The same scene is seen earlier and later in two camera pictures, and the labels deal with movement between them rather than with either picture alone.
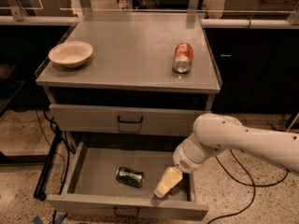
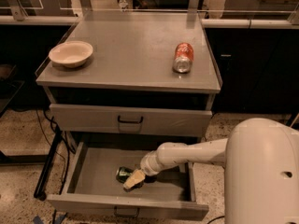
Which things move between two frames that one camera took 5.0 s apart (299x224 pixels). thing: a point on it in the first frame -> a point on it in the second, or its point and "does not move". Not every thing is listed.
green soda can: x=130 y=176 does not move
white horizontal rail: x=249 y=23 does not move
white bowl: x=71 y=54 does not move
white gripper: x=182 y=160 -> x=149 y=164
